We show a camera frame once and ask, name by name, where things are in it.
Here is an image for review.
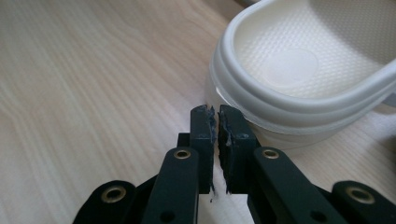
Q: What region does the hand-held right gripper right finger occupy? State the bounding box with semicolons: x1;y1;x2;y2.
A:
217;104;262;195

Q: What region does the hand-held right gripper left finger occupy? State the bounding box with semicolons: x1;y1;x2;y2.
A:
177;104;218;195

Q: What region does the white clog shoe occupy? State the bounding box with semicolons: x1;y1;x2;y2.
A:
205;0;396;150

